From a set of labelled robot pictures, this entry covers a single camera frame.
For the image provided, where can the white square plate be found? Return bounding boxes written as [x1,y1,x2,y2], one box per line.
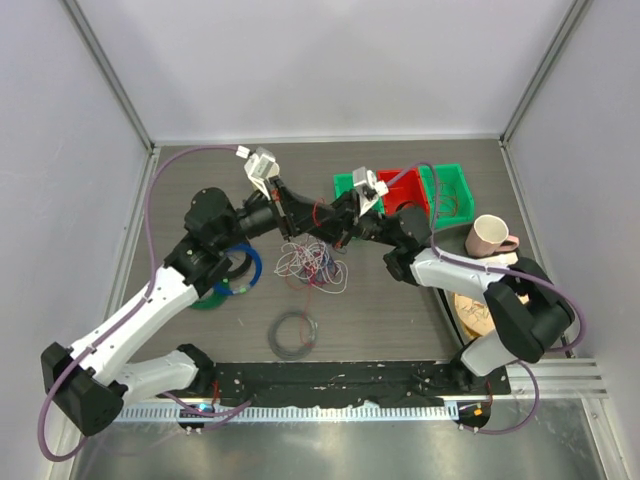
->
[485,251,519,270]

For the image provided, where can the right green plastic bin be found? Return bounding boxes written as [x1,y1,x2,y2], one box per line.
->
[435,164,475,230]

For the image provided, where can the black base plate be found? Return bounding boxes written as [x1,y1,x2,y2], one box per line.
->
[172,360,511,409]

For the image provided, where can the bird pattern plate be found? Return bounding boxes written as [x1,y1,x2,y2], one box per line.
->
[452,293,495,341]

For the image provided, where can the blue coiled cable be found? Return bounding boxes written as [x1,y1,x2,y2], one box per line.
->
[214,243,264,297]

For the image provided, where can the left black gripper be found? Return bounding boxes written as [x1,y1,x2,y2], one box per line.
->
[216,177,336,253]

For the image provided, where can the green plastic bin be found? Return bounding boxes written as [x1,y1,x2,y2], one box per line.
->
[435,164,475,230]
[333,173,385,240]

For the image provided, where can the red plastic bin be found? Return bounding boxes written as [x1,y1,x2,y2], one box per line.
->
[382,168,430,215]

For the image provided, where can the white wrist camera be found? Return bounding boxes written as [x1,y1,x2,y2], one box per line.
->
[236,145,280,198]
[352,167,389,216]

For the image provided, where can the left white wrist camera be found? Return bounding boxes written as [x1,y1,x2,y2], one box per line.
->
[236,145,280,198]

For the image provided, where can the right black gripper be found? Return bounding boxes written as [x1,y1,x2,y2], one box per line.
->
[309,190,401,251]

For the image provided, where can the grey coiled cable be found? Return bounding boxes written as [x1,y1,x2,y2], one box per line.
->
[267,309,320,359]

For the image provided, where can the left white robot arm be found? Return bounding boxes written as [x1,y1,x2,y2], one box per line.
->
[41,178,340,437]

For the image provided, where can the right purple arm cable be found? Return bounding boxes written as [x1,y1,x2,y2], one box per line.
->
[382,162,587,359]

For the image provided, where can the white slotted cable duct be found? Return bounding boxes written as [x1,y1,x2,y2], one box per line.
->
[116,402,459,423]

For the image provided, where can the black coiled cable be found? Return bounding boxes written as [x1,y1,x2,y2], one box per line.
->
[222,249,254,281]

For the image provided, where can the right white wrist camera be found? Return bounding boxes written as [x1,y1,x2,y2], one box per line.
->
[352,167,389,216]

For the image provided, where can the white cable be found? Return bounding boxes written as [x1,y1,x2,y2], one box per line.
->
[273,239,349,296]

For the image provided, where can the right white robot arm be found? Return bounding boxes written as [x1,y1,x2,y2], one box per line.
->
[287,191,575,395]

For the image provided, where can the dark grey tray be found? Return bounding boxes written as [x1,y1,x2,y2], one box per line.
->
[418,222,531,346]

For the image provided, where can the pink ceramic mug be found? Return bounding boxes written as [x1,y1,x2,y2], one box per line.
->
[465,214,520,258]

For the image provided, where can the red thin cable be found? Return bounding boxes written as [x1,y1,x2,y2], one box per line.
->
[435,180,466,219]

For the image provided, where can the left green plastic bin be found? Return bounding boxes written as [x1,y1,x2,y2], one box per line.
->
[333,173,385,240]

